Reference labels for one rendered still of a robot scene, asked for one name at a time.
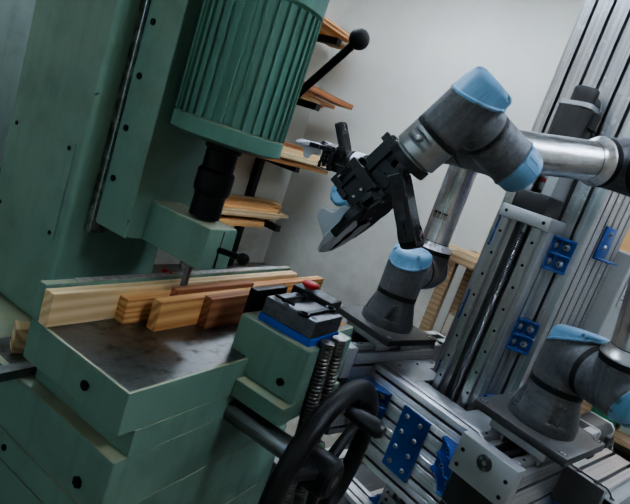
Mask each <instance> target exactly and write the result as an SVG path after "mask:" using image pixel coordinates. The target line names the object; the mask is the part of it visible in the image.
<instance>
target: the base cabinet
mask: <svg viewBox="0 0 630 504"><path fill-rule="evenodd" d="M274 459H275V456H274V455H273V454H272V453H270V452H269V451H268V450H266V449H265V448H263V447H262V446H261V445H259V444H258V443H256V442H255V441H252V442H250V443H248V444H246V445H244V446H242V447H240V448H238V449H236V450H234V451H233V452H231V453H229V454H227V455H225V456H223V457H221V458H219V459H217V460H215V461H213V462H211V463H210V464H208V465H206V466H204V467H202V468H200V469H198V470H196V471H194V472H192V473H190V474H189V475H187V476H185V477H183V478H181V479H179V480H177V481H175V482H173V483H171V484H169V485H168V486H166V487H164V488H162V489H160V490H158V491H156V492H154V493H152V494H150V495H148V496H146V497H145V498H143V499H141V500H139V501H137V502H135V503H133V504H258V502H259V499H260V497H261V494H262V492H263V490H264V487H265V484H266V482H267V479H268V476H269V473H270V470H271V468H272V465H273V462H274ZM0 504H78V503H77V502H76V501H75V500H74V499H73V498H72V497H71V496H70V495H69V494H68V493H67V492H66V491H65V490H64V489H63V488H62V487H61V486H60V485H59V484H58V483H57V482H56V481H55V480H54V479H53V478H52V477H51V476H50V475H49V474H48V473H47V472H46V471H45V470H44V469H43V468H42V467H41V466H40V465H39V464H38V463H37V462H36V461H35V460H34V459H33V458H32V457H31V456H30V455H29V454H28V453H27V452H26V451H25V450H24V449H23V448H22V447H21V446H20V445H19V444H18V443H17V442H16V441H15V440H14V439H13V438H12V437H11V436H10V435H9V434H8V433H7V432H6V431H5V430H4V429H3V428H2V427H1V426H0Z"/></svg>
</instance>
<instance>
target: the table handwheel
mask: <svg viewBox="0 0 630 504"><path fill-rule="evenodd" d="M357 400H361V407H360V408H359V409H361V410H363V411H365V412H367V413H369V414H371V415H374V416H376V417H377V416H378V409H379V398H378V393H377V390H376V388H375V387H374V385H373V384H372V383H370V382H369V381H367V380H364V379H355V380H351V381H349V382H347V383H345V384H343V385H341V386H340V387H338V388H337V389H335V390H334V391H333V392H332V393H331V394H329V395H328V396H327V397H326V398H325V399H324V400H323V401H322V402H321V403H320V404H319V405H318V406H317V407H316V409H315V410H314V411H313V412H312V413H311V414H310V415H309V417H308V418H307V419H306V420H305V422H304V423H303V424H302V426H301V427H300V428H299V430H298V431H297V432H296V434H295V435H294V437H292V436H290V435H289V434H287V433H286V432H284V431H283V430H282V429H280V428H279V427H277V426H275V425H274V424H272V423H271V422H269V421H268V420H266V419H265V418H263V417H262V416H261V415H259V414H258V413H256V412H255V411H253V410H252V409H250V408H249V407H247V406H246V405H245V404H243V403H242V402H240V401H239V400H237V399H236V400H233V401H232V402H230V403H229V405H228V406H227V407H226V409H225V411H224V415H223V417H224V419H225V420H226V421H227V422H229V423H230V424H231V425H233V426H234V427H236V428H237V429H238V430H240V431H241V432H243V433H244V434H245V435H247V436H248V437H250V438H251V439H252V440H254V441H255V442H256V443H258V444H259V445H261V446H262V447H263V448H265V449H266V450H268V451H269V452H270V453H272V454H273V455H274V456H276V457H277V458H279V461H278V462H277V464H276V466H275V468H274V470H273V471H272V473H271V475H270V477H269V479H268V481H267V483H266V485H265V488H264V490H263V492H262V494H261V497H260V499H259V502H258V504H283V502H284V499H285V497H286V495H287V493H288V491H289V489H290V487H291V485H292V483H294V482H297V483H298V484H299V485H301V486H302V487H303V488H305V489H306V490H307V491H308V494H307V498H306V502H305V504H339V502H340V501H341V499H342V497H343V496H344V494H345V492H346V491H347V489H348V487H349V485H350V483H351V482H352V480H353V478H354V476H355V474H356V472H357V470H358V468H359V466H360V464H361V462H362V459H363V457H364V455H365V453H366V450H367V448H368V445H369V443H370V440H371V436H369V435H368V434H366V433H365V432H364V431H362V430H361V429H360V428H358V427H357V426H356V425H355V424H353V423H352V422H351V421H350V423H349V424H348V426H347V427H346V428H345V430H344V431H343V432H342V434H341V435H340V436H339V437H338V439H337V440H336V441H335V443H334V444H333V445H332V447H331V448H330V449H329V450H328V451H327V450H326V449H324V448H323V447H321V446H317V447H315V445H316V444H317V442H318V441H319V439H320V438H321V437H322V435H323V434H324V433H325V431H326V430H327V429H328V428H329V426H330V425H331V424H332V423H333V422H334V420H335V419H336V418H337V417H338V416H339V415H340V414H341V413H342V412H343V411H344V410H345V409H346V408H347V407H349V406H350V405H351V404H353V403H354V402H356V401H357ZM353 435H354V436H353ZM352 437H353V439H352V441H351V444H350V446H349V448H348V451H347V453H346V455H345V457H344V459H343V461H342V460H341V459H339V456H340V455H341V453H342V452H343V450H344V449H345V447H346V446H347V444H348V443H349V441H350V440H351V438H352ZM318 499H320V500H319V502H318ZM317 502H318V503H317Z"/></svg>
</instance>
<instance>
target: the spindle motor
mask: <svg viewBox="0 0 630 504"><path fill-rule="evenodd" d="M329 1H330V0H204V1H203V5H202V9H201V12H200V16H199V20H198V23H197V27H196V31H195V35H194V38H193V42H192V46H191V49H190V53H189V57H188V60H187V64H186V68H185V71H184V75H183V79H182V82H181V86H180V90H179V93H178V97H177V101H176V104H175V107H177V108H174V111H173V115H172V119H171V122H170V123H171V124H173V125H174V126H175V127H177V128H178V129H180V130H181V131H183V132H184V133H187V134H189V135H191V136H194V137H196V138H199V139H202V140H204V141H207V142H210V143H213V144H216V145H219V146H222V147H225V148H228V149H231V150H234V151H237V152H241V153H244V154H248V155H251V156H255V157H259V158H264V159H279V158H280V155H281V152H282V149H283V146H284V145H283V144H282V143H284V142H285V139H286V136H287V133H288V130H289V126H290V123H291V120H292V117H293V114H294V111H295V108H296V104H297V101H298V98H299V95H300V92H301V89H302V86H303V82H304V79H305V76H306V73H307V70H308V67H309V64H310V60H311V57H312V54H313V51H314V48H315V45H316V42H317V38H318V35H319V32H320V29H321V24H322V23H323V20H324V17H325V14H326V10H327V7H328V4H329Z"/></svg>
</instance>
